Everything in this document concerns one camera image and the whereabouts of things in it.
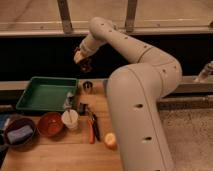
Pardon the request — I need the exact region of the right metal window post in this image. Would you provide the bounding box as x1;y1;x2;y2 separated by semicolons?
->
125;0;138;32

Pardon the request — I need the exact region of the dark brown bowl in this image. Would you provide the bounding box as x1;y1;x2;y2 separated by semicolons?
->
4;118;36;147

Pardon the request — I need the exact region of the yellow red apple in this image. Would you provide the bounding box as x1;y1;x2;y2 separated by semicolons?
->
104;133;117;150

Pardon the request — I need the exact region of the small metal cup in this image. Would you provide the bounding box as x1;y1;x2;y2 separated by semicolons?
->
83;81;93;94

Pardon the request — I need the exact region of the dark purple grape bunch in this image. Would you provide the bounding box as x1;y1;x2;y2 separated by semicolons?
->
80;58;92;73

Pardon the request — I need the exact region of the green plastic tray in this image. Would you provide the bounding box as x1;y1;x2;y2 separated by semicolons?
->
16;77;78;112

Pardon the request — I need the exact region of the red bowl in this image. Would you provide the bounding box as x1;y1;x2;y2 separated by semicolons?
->
37;112;64;137

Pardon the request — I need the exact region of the blue sponge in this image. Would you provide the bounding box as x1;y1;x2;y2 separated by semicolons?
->
7;125;33;144

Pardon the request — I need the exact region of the metal window post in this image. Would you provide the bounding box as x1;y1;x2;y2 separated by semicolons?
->
125;0;138;32
57;0;73;34

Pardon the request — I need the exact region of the small dark box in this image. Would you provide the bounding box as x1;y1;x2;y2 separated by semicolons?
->
78;103;87;116

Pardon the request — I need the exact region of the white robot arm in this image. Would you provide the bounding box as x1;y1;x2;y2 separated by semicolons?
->
74;17;182;171

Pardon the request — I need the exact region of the left metal window post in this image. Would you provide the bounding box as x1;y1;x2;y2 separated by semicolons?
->
57;0;73;34

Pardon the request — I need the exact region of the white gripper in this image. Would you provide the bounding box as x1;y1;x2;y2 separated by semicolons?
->
73;34;100;64

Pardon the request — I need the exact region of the black handled tool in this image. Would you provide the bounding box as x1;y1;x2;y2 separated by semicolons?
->
86;108;101;141

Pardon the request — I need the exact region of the white paper cup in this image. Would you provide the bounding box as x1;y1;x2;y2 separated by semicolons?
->
61;110;79;130

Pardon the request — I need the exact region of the orange handled tool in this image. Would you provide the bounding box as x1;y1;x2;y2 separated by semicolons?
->
88;116;95;144

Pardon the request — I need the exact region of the small silver figurine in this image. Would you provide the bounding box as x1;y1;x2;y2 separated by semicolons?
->
63;92;74;110

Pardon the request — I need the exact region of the blue object at edge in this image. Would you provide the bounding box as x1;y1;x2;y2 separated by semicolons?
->
0;114;10;130

